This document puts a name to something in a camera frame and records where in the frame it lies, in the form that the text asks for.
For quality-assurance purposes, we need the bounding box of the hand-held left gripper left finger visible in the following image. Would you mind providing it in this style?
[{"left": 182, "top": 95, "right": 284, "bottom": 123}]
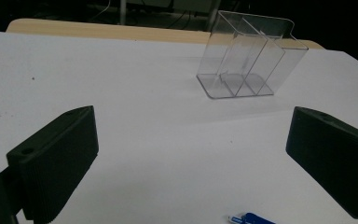
[{"left": 6, "top": 105, "right": 100, "bottom": 224}]

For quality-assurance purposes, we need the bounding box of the blue pen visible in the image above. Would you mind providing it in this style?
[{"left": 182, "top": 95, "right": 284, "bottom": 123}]
[{"left": 227, "top": 212, "right": 277, "bottom": 224}]

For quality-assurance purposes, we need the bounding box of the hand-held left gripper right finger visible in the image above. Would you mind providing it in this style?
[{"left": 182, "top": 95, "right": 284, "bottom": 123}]
[{"left": 285, "top": 105, "right": 358, "bottom": 223}]

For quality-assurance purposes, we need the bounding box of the white metal desk leg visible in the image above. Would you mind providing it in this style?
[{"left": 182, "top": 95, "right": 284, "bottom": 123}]
[
  {"left": 206, "top": 0, "right": 222, "bottom": 32},
  {"left": 119, "top": 0, "right": 128, "bottom": 26}
]

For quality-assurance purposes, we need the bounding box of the white floor cable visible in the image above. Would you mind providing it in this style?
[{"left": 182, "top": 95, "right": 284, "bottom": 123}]
[{"left": 87, "top": 0, "right": 112, "bottom": 22}]

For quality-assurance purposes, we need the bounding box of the clear acrylic organizer box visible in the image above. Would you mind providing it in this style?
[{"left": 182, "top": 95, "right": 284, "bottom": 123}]
[{"left": 196, "top": 9, "right": 310, "bottom": 100}]

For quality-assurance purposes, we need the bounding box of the white board sheet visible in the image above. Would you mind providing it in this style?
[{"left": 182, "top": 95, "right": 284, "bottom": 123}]
[{"left": 0, "top": 31, "right": 358, "bottom": 224}]

